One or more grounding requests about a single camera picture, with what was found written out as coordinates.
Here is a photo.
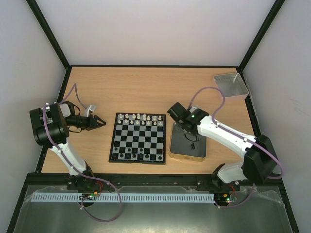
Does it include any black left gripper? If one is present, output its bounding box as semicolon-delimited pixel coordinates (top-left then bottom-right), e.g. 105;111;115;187
66;115;105;131

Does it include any gold metal tin with pieces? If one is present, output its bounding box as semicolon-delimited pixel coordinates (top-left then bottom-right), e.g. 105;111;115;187
169;123;207;162

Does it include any black and grey chessboard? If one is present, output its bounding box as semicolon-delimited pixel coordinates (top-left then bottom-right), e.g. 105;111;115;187
109;113;166;165

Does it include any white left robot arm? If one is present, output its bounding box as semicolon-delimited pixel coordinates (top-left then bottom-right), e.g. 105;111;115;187
29;101;106;180

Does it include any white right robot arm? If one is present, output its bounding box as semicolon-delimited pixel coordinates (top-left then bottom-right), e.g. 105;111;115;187
167;102;277;190

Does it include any pink metal tin lid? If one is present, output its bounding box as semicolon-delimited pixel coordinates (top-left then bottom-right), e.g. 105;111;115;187
213;73;249;101

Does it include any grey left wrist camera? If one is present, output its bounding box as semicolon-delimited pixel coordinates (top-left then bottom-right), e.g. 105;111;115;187
83;104;96;117

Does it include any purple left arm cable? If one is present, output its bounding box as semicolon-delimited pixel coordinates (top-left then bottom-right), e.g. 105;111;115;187
43;83;123;222

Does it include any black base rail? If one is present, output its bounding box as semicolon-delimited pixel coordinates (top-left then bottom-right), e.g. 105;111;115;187
24;171;282;192

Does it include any white slotted cable duct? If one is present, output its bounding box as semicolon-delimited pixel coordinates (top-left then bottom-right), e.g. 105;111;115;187
30;193;214;203

